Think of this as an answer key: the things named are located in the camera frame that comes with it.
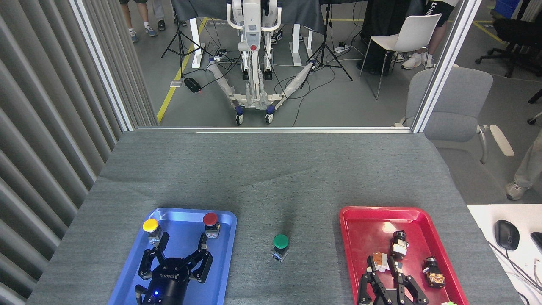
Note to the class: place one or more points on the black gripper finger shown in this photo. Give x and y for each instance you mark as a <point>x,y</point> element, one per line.
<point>370,288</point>
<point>408,292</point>

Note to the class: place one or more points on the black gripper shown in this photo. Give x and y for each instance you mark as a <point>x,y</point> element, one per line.
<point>169,284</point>

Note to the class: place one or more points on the green push button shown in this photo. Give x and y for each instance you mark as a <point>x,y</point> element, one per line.
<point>280,241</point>

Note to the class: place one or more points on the yellow push button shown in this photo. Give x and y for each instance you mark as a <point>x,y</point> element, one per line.
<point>150,225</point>

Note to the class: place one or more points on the red push button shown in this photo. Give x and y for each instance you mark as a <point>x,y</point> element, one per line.
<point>210,219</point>

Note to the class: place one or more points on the blue plastic tray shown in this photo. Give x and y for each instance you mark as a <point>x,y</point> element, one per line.
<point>224,262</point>

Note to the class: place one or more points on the red plastic tray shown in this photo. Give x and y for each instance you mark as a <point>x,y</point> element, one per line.
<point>364,237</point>

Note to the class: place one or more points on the white side table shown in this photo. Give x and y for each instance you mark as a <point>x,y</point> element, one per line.
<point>482,216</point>

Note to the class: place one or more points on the black computer mouse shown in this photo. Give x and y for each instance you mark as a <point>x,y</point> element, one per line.
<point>507,235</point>

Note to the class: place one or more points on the grey felt table cover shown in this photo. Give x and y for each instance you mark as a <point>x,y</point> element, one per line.
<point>275,178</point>

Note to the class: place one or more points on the black keyboard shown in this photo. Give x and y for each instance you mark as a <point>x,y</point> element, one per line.
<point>537,241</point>

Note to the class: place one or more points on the person with grey shoe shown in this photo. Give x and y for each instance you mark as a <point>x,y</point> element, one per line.
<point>529,169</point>

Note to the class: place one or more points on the black power adapter box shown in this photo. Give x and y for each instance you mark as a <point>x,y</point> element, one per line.
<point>192,84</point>

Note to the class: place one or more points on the grey office chair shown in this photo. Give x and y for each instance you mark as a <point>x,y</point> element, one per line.
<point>457,106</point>

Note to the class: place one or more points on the black tripod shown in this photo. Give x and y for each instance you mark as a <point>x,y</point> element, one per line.
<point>181,42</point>
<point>325,51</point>

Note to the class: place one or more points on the black chair base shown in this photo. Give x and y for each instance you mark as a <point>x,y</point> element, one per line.
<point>534,97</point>

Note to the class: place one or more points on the person with black shoes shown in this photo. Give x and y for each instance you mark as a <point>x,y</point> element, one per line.
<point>161,24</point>

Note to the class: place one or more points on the white power strip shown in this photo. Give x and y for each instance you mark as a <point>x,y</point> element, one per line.
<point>342,48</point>

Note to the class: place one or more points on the white wheeled stand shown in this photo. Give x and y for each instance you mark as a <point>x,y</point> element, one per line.
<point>253,29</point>

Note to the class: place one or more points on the person behind white stand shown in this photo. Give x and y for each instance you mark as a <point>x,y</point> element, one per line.
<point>275,37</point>

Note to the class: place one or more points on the person with blue shoes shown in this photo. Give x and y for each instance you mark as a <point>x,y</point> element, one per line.
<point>142,12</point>

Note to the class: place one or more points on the white plastic chair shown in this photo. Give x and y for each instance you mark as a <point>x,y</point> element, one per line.
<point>413,36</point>

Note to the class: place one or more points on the table with black cloth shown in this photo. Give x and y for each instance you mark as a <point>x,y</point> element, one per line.
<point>296,12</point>

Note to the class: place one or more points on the person with white shoes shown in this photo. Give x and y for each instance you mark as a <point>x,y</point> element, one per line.
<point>438,12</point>

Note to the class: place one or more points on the black office chair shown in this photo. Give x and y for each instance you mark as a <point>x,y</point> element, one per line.
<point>514,31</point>

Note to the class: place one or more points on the blue storage bin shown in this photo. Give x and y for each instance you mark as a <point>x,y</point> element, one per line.
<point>506,7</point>

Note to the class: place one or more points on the white and orange switch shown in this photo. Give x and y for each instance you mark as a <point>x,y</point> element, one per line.
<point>380,260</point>

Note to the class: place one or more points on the black switch with orange base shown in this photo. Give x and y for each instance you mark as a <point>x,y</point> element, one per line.
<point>435,277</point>

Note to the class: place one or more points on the black and white switch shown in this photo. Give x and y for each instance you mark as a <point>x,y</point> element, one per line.
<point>399,245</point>

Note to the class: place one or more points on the silver frame rail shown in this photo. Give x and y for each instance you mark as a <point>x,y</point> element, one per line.
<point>275,129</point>

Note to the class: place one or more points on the silver frame post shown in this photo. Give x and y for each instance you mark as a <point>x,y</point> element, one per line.
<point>101,63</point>
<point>446,63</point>

